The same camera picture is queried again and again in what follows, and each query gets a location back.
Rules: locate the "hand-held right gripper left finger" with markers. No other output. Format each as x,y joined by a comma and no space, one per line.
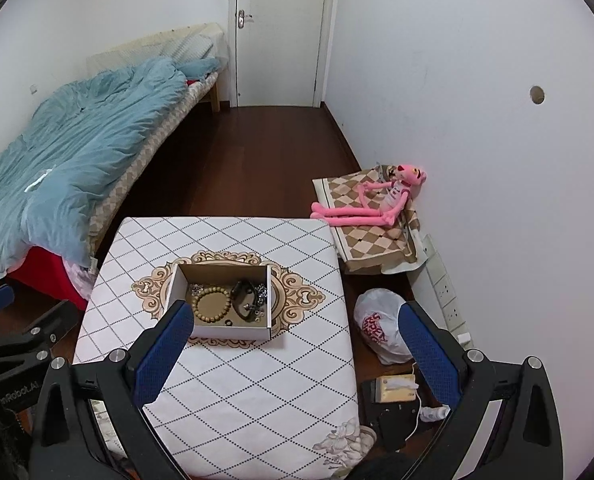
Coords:
162,355

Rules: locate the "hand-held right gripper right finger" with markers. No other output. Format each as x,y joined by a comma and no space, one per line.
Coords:
427,355

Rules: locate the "cardboard box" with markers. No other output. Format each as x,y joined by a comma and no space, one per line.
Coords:
227,332

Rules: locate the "black wristband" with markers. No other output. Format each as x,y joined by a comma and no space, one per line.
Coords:
239,290

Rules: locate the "white charger plug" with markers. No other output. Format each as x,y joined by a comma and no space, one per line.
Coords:
463,340

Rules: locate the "beige tissue box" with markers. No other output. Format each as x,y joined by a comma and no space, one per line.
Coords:
389,392

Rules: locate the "white plastic bag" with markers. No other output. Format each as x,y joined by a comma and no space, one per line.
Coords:
377,325

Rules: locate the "red bed sheet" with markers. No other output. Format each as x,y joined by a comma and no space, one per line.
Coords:
47,270

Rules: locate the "pink checkered cloth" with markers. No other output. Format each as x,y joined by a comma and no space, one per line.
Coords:
79,280

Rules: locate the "white power strip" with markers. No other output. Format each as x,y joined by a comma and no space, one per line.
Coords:
447,290

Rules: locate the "white diamond-pattern tablecloth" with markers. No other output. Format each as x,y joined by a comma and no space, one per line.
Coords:
257,385

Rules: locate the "pink plush toy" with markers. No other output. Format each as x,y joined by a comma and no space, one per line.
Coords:
397,195

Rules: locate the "blue duvet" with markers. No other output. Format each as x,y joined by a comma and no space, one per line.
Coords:
87,150

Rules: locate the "bed with checkered mattress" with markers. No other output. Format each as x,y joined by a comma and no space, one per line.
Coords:
142,170

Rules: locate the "cream headboard panel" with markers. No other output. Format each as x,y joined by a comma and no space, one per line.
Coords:
127,47

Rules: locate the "light patterned pillow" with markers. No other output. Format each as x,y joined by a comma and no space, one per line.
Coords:
192,42

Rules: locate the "white door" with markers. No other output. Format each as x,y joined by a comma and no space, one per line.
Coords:
277,50

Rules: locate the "black plastic bracket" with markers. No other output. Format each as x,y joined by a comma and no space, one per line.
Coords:
392,425

